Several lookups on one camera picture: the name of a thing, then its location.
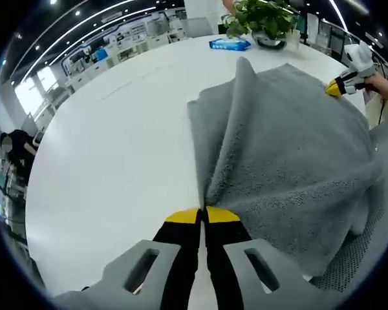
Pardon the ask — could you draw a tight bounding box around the grey towel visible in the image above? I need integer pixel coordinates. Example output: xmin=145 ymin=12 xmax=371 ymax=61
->
xmin=186 ymin=56 xmax=382 ymax=278

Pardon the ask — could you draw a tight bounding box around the green potted plant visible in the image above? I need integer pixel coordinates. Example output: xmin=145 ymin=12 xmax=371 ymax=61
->
xmin=221 ymin=0 xmax=300 ymax=51

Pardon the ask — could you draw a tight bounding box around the clear glass cup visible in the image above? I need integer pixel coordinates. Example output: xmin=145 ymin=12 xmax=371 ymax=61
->
xmin=285 ymin=30 xmax=302 ymax=53

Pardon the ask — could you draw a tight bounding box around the blue tissue pack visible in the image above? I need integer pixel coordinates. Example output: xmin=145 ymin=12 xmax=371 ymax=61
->
xmin=208 ymin=37 xmax=253 ymax=53

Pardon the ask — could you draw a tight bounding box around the person's right hand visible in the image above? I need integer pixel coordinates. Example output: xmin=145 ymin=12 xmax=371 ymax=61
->
xmin=363 ymin=71 xmax=388 ymax=98

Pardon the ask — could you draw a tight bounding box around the black cable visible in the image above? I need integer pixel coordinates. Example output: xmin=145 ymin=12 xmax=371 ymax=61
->
xmin=376 ymin=96 xmax=388 ymax=126

